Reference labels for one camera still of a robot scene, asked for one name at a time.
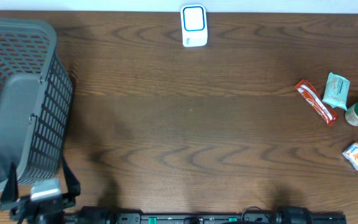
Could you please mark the teal wet wipes pack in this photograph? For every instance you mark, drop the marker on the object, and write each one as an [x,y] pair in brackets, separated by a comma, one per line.
[336,91]

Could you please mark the red snack packet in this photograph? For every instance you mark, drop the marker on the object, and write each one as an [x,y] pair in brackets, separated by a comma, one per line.
[310,94]

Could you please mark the orange snack box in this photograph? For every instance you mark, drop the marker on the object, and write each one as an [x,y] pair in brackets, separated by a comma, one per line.
[351,154]

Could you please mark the white barcode scanner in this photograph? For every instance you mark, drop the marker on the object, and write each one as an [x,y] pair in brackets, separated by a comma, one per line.
[194,26]

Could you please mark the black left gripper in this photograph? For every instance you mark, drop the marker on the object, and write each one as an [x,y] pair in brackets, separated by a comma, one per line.
[72,190]

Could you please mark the black mounting rail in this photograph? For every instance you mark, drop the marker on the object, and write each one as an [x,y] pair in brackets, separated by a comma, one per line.
[251,215]

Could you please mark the grey plastic basket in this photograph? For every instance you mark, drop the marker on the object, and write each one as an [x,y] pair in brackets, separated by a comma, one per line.
[35,100]

